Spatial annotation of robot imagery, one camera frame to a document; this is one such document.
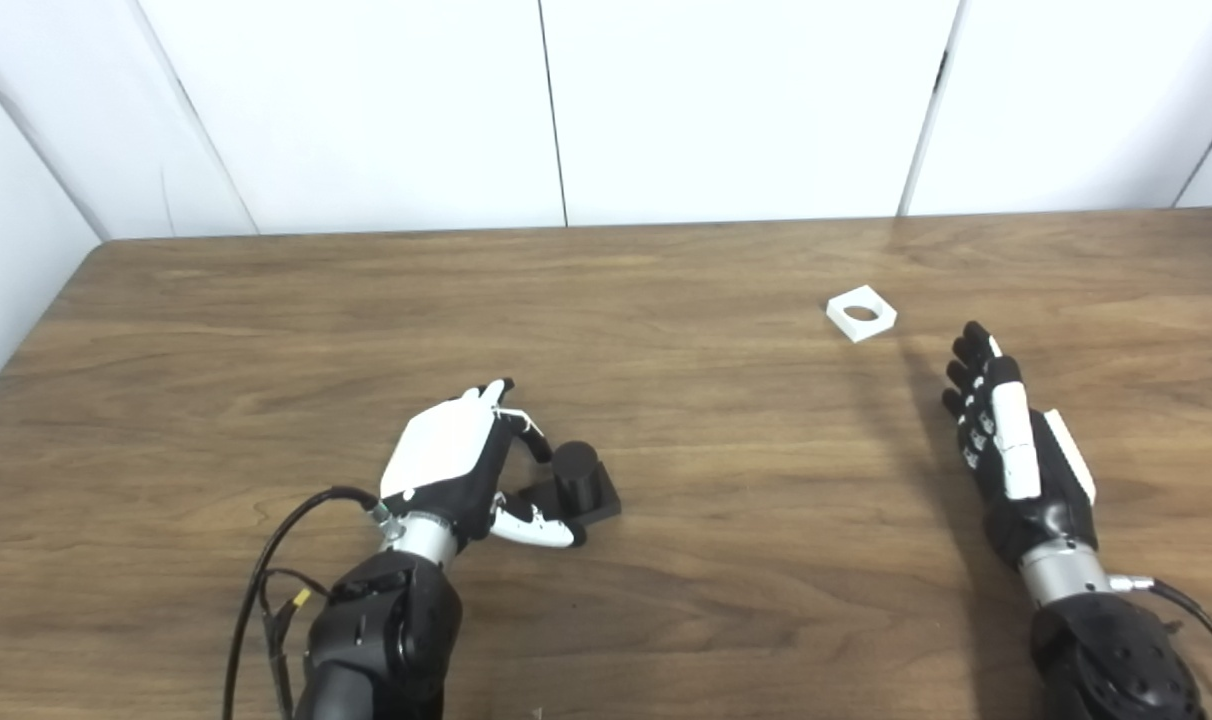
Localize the white square piece with hole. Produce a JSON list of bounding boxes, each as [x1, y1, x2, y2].
[[825, 285, 898, 344]]

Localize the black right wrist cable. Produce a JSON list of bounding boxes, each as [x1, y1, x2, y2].
[[1109, 574, 1212, 691]]

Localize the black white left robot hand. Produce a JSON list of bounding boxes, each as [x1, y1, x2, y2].
[[379, 377, 587, 551]]

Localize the black peg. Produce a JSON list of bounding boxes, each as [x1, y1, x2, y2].
[[514, 441, 623, 529]]

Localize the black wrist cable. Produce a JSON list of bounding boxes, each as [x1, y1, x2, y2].
[[222, 486, 392, 720], [1109, 574, 1212, 691]]

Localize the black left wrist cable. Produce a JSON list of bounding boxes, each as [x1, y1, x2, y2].
[[222, 486, 392, 720]]

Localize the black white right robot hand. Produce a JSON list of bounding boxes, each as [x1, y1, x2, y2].
[[942, 321, 1099, 569]]

